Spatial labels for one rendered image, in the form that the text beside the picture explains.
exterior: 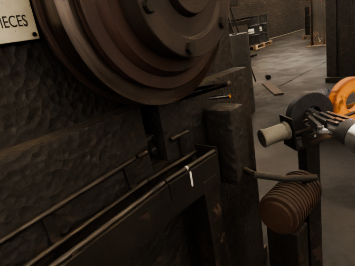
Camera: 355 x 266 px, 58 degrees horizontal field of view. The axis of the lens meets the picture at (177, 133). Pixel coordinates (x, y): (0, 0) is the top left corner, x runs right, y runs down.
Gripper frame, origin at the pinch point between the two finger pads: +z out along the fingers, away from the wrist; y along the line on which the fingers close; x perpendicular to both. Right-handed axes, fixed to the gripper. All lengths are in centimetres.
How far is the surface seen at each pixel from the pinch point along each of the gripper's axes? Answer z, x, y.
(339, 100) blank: -1.1, 2.7, 9.7
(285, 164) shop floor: 96, -80, 48
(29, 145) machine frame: -24, 18, -76
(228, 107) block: -2.7, 9.0, -28.1
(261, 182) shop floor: 81, -79, 21
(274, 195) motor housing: -13.1, -17.2, -20.1
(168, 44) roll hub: -27, 32, -47
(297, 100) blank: -0.1, 5.5, -4.6
